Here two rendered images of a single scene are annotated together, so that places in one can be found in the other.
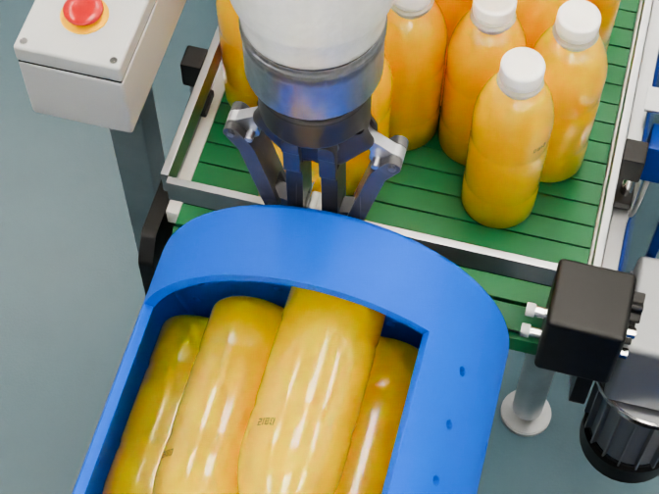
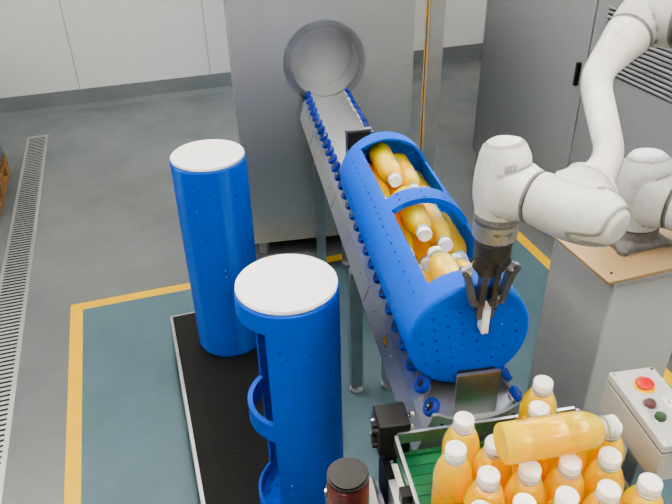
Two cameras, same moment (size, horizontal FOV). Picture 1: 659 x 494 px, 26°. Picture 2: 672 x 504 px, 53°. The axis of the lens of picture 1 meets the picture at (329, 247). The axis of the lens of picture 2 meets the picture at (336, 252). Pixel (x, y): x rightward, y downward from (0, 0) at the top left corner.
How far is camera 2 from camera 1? 165 cm
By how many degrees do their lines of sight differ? 86
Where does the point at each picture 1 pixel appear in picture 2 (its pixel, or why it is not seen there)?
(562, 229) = (421, 490)
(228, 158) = not seen: hidden behind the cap
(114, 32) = (626, 383)
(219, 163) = not seen: hidden behind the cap
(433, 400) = (415, 277)
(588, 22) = (450, 446)
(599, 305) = (387, 412)
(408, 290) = (439, 283)
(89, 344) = not seen: outside the picture
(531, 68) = (460, 417)
